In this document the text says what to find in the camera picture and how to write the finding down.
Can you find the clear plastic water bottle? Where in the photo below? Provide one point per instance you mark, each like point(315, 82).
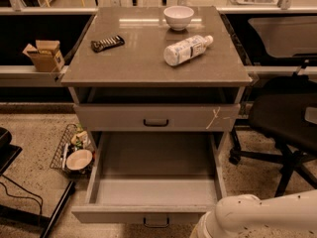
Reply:
point(187, 49)

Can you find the black wire basket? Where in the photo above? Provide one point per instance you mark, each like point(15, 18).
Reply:
point(58, 164)

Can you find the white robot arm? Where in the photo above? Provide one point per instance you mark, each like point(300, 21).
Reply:
point(233, 215)

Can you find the white ceramic bowl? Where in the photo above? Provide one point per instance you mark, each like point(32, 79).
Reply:
point(178, 17)

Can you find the black office chair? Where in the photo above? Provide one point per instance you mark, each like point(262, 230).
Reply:
point(281, 112)

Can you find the black snack bar packet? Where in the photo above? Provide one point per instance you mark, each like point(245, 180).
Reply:
point(107, 43)

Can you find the grey drawer cabinet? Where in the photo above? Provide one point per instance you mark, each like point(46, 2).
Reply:
point(136, 73)

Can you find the grey top drawer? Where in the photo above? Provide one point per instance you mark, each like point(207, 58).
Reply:
point(158, 117)

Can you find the open cardboard box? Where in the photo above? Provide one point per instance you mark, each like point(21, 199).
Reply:
point(45, 55)

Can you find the grey drawer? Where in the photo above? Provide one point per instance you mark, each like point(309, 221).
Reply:
point(158, 117)
point(152, 178)

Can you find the white bowl in basket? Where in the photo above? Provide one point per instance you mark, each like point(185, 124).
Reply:
point(79, 160)

